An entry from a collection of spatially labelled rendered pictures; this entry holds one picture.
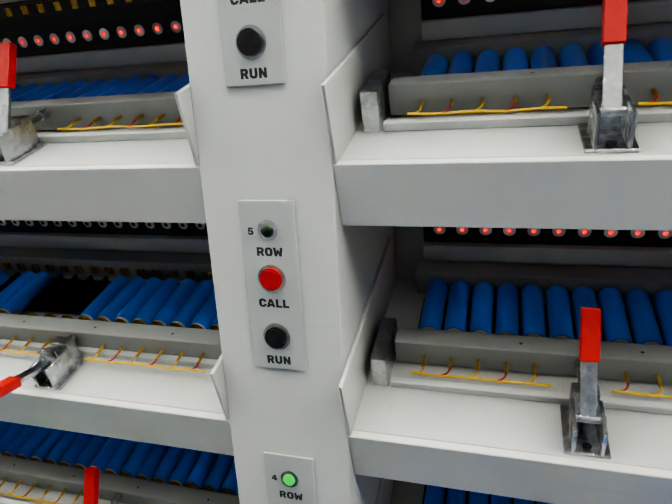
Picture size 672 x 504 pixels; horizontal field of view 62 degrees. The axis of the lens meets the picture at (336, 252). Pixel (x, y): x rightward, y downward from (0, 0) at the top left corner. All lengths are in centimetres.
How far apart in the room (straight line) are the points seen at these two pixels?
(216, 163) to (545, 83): 22
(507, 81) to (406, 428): 25
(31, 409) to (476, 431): 39
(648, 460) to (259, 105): 33
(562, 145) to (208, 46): 22
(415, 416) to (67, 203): 31
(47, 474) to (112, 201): 38
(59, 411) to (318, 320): 27
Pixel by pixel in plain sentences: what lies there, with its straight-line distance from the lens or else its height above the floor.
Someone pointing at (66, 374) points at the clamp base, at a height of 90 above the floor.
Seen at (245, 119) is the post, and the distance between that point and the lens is 37.
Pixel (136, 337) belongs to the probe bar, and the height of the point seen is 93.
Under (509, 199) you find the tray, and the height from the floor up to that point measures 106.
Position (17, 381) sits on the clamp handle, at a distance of 53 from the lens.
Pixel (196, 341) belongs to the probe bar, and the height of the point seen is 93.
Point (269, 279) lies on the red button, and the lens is 38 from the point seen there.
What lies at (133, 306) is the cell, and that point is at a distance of 58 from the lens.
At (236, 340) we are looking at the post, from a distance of 42.
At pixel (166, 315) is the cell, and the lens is 55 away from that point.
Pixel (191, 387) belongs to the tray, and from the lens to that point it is 49.
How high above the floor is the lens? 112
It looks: 16 degrees down
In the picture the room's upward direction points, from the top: 3 degrees counter-clockwise
